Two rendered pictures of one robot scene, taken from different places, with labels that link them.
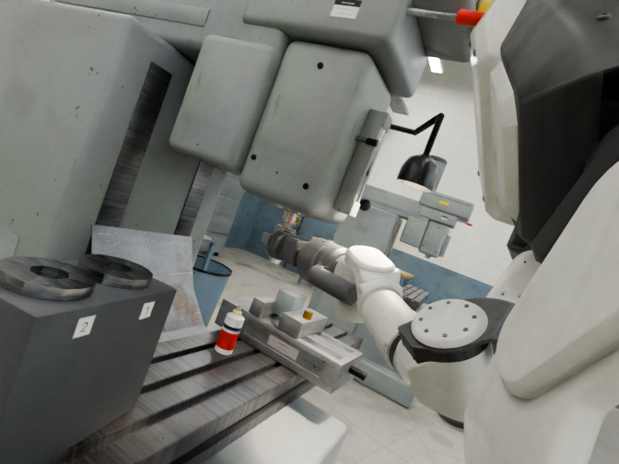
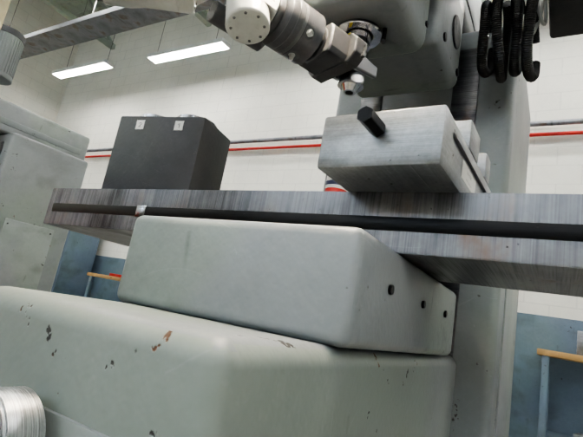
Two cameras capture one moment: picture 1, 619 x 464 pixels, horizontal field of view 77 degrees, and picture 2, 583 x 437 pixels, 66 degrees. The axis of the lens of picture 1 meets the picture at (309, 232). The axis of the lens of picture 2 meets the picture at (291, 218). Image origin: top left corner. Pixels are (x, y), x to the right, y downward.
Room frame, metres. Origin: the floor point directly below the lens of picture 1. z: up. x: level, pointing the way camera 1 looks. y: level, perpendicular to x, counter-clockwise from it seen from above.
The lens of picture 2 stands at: (0.87, -0.68, 0.79)
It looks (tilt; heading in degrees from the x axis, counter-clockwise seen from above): 12 degrees up; 98
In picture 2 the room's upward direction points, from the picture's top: 10 degrees clockwise
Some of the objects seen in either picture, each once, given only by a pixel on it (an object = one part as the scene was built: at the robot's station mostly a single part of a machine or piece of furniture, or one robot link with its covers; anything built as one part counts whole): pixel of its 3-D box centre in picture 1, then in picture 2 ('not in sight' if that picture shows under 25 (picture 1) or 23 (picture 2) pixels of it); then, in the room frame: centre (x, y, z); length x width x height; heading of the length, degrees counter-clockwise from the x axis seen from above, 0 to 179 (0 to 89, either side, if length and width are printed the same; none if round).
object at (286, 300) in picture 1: (288, 304); not in sight; (0.98, -0.02, 1.08); 0.06 x 0.05 x 0.06; 154
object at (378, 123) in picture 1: (362, 164); not in sight; (0.79, -0.05, 1.44); 0.04 x 0.04 x 0.21; 66
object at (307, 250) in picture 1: (308, 257); (315, 46); (0.77, -0.02, 1.23); 0.13 x 0.12 x 0.10; 135
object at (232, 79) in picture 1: (248, 118); (401, 24); (0.91, 0.23, 1.47); 0.24 x 0.19 x 0.26; 156
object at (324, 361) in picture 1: (290, 330); (422, 174); (0.96, -0.04, 1.02); 0.35 x 0.15 x 0.11; 64
